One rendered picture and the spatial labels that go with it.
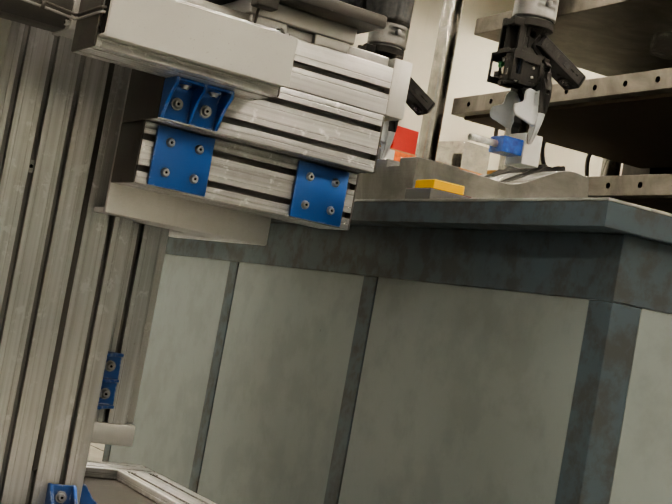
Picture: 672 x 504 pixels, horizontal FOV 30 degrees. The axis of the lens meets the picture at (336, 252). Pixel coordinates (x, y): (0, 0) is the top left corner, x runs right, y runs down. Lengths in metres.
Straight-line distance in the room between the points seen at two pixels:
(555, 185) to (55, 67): 0.96
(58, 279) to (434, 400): 0.61
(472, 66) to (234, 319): 9.27
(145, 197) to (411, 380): 0.53
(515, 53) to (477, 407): 0.63
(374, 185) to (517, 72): 0.35
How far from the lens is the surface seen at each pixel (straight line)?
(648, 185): 2.96
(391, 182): 2.26
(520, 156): 2.17
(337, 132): 1.87
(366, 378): 2.18
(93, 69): 1.92
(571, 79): 2.23
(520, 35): 2.19
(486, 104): 3.59
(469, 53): 11.86
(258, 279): 2.66
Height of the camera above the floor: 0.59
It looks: 3 degrees up
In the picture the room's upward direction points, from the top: 10 degrees clockwise
